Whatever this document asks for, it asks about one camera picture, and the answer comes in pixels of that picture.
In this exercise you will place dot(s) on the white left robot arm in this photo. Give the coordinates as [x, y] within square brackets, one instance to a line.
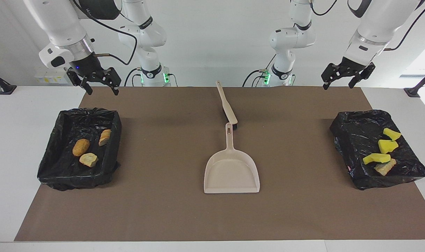
[292, 38]

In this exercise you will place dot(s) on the brown bread roll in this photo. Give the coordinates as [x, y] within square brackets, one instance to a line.
[81, 147]

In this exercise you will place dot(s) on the beige brush black bristles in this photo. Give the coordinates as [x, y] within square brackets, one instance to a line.
[226, 103]

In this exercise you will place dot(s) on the white wall socket box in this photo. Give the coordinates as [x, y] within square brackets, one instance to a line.
[46, 77]

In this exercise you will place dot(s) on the beige plastic dustpan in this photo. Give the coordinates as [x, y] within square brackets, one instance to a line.
[231, 171]

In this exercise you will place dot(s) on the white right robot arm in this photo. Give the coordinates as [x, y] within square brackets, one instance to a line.
[58, 24]

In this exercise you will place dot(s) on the pale bread chunk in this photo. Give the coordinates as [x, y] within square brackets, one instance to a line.
[89, 160]

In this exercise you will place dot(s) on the bin with black bag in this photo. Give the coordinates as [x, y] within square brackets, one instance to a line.
[58, 171]
[359, 140]

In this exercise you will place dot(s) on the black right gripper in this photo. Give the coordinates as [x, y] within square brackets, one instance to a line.
[90, 70]

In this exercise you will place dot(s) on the yellow sponge piece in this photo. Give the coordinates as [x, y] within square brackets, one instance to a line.
[376, 158]
[386, 146]
[391, 134]

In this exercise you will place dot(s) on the striped croissant piece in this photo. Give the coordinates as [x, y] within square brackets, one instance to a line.
[105, 137]
[385, 168]

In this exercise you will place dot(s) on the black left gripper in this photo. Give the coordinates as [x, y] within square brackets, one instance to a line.
[352, 68]

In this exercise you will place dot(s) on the brown table mat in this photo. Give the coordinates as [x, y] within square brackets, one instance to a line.
[212, 217]

